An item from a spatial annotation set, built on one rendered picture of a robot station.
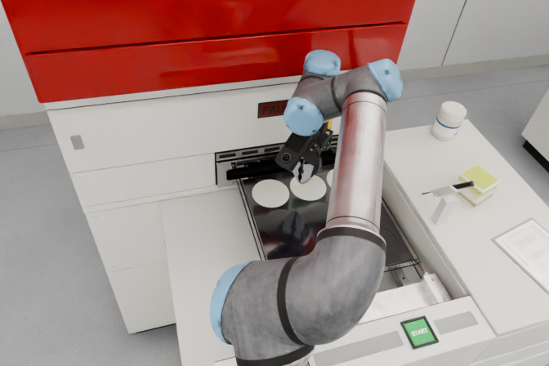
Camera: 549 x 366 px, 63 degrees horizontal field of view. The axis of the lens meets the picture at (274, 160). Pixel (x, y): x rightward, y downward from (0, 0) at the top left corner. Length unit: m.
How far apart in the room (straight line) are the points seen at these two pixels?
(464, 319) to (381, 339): 0.19
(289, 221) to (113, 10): 0.63
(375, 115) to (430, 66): 2.78
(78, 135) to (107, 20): 0.33
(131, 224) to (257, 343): 0.80
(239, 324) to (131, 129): 0.62
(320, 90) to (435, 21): 2.51
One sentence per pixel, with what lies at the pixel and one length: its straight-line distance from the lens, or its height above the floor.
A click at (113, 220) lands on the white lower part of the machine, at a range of 1.35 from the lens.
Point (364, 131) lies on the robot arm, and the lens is 0.71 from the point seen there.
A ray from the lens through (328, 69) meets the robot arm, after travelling 0.91.
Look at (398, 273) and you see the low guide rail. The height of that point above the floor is 0.85.
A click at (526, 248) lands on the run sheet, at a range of 1.21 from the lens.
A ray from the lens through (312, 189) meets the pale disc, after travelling 1.23.
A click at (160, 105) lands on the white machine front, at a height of 1.15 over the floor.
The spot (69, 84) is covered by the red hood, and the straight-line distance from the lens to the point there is 0.98.
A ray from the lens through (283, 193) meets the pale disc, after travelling 1.21.
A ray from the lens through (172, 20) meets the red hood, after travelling 0.91.
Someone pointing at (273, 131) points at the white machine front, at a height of 1.02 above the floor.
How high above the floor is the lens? 1.80
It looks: 44 degrees down
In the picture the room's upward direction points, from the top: 5 degrees clockwise
